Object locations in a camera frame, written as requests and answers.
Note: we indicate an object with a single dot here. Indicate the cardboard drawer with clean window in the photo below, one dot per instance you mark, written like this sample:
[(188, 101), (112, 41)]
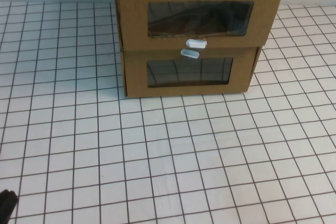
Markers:
[(241, 74)]

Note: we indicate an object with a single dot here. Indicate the white black-grid tablecloth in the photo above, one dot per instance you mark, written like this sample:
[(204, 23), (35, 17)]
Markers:
[(168, 155)]

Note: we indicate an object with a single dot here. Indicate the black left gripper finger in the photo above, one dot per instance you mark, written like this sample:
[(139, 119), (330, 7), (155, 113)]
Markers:
[(3, 203), (12, 203)]

